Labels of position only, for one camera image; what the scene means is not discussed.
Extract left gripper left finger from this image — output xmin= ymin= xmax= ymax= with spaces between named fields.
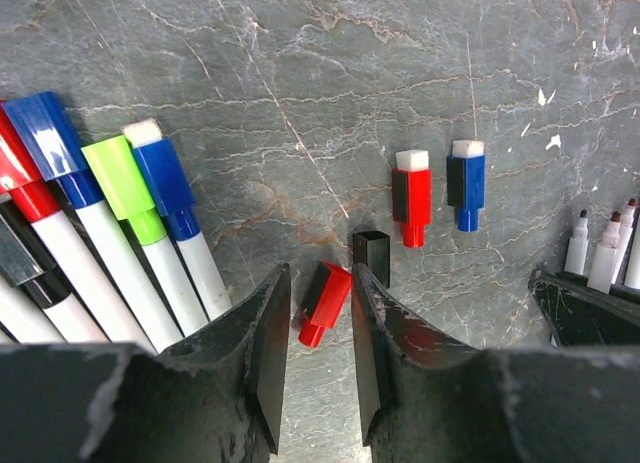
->
xmin=1 ymin=264 xmax=291 ymax=462

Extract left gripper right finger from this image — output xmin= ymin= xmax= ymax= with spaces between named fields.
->
xmin=352 ymin=264 xmax=639 ymax=462

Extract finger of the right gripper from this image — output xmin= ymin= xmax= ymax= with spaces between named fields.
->
xmin=528 ymin=270 xmax=640 ymax=347

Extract red cap marker with eraser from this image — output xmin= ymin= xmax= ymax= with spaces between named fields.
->
xmin=587 ymin=211 xmax=621 ymax=294

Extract blue cap marker with eraser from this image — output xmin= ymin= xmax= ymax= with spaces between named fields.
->
xmin=122 ymin=118 xmax=232 ymax=321

